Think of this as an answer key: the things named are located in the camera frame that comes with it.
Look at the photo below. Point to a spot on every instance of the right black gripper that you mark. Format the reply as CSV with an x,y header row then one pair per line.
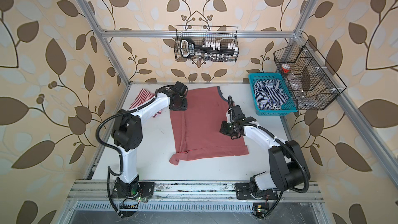
x,y
223,129

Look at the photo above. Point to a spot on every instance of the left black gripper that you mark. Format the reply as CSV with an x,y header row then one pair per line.
x,y
184,105

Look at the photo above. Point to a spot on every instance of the red white striped tank top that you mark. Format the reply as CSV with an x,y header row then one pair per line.
x,y
145,101

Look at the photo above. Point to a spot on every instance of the maroon tank top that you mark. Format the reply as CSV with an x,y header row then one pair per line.
x,y
197,129

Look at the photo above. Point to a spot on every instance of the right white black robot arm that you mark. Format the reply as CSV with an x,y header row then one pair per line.
x,y
287,167

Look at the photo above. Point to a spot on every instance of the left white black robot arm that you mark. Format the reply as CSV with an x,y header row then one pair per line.
x,y
127,133

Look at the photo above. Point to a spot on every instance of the navy white striped tank top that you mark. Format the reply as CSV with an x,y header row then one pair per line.
x,y
269,95

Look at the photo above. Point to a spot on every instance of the teal plastic basket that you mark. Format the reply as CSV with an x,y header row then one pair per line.
x,y
287,108

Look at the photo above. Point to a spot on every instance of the black tool with vials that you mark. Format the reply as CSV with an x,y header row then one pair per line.
x,y
208,50

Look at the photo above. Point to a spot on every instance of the black wire basket back wall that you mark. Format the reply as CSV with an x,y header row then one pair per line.
x,y
223,34

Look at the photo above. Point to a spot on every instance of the black wire basket wall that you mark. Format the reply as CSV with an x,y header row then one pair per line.
x,y
223,34
313,83

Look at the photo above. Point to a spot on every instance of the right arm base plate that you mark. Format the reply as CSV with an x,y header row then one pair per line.
x,y
248,191

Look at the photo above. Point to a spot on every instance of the black wire basket right wall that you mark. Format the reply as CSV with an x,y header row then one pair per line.
x,y
313,83

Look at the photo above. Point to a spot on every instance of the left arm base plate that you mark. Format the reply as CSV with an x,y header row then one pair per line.
x,y
133,190

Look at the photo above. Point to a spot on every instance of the aluminium front rail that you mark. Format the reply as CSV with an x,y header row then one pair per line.
x,y
173,190

